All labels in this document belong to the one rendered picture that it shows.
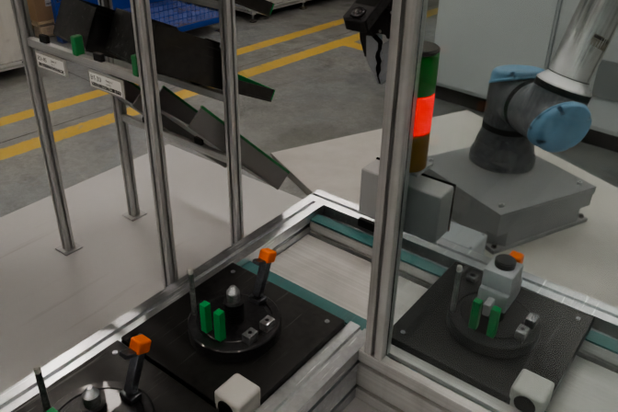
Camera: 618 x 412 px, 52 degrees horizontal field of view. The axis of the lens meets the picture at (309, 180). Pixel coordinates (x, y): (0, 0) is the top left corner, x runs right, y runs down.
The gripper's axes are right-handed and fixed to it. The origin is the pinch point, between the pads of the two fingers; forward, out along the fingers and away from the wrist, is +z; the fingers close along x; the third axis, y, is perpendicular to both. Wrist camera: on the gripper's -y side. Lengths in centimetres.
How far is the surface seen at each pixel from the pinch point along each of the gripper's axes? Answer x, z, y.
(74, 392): 1, 24, -69
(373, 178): -20.1, 0.2, -33.4
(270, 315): -8.8, 24.4, -41.5
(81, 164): 229, 123, 73
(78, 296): 33, 37, -49
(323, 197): 9.2, 27.4, -3.8
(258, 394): -17, 25, -54
